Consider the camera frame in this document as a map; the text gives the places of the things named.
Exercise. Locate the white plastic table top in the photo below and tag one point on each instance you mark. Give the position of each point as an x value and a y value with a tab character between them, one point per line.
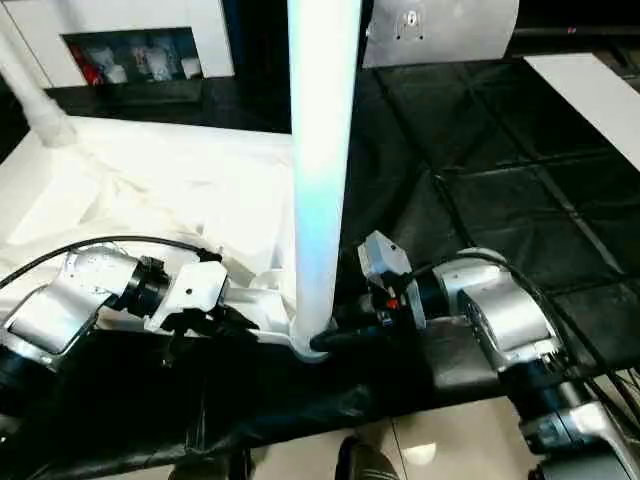
150	175

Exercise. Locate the white plastic table leg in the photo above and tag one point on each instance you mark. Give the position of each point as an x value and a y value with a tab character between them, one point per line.
320	150
30	90

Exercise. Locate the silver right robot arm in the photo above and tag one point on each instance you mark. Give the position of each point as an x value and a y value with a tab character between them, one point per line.
505	315

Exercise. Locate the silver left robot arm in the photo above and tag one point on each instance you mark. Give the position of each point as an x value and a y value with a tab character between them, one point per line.
50	315

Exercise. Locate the black right robot foot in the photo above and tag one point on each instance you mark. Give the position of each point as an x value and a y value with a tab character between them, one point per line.
365	462

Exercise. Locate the black robot foot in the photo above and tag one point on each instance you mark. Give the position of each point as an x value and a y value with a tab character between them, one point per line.
365	462
210	467

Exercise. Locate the black left robot foot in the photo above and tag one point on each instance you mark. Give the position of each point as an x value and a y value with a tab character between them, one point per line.
210	467

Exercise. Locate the black work mat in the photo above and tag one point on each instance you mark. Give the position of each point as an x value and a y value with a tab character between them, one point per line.
500	175

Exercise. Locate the small white box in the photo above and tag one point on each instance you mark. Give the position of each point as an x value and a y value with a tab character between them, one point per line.
190	67

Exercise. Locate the red box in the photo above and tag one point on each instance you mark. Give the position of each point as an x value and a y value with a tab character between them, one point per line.
90	72

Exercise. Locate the white cabinet with glass doors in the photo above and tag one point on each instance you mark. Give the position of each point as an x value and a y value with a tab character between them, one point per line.
215	40

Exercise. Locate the white flat board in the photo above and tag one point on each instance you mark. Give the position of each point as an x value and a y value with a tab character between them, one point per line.
590	100

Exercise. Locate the black device with red light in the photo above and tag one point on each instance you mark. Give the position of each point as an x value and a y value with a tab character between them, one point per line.
575	32

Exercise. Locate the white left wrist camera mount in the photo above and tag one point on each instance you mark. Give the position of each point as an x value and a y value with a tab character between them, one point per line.
197	290

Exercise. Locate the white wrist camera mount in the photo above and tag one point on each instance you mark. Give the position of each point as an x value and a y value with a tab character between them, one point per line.
385	257
197	290

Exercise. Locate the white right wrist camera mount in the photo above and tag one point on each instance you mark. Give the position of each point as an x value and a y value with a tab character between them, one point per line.
385	257

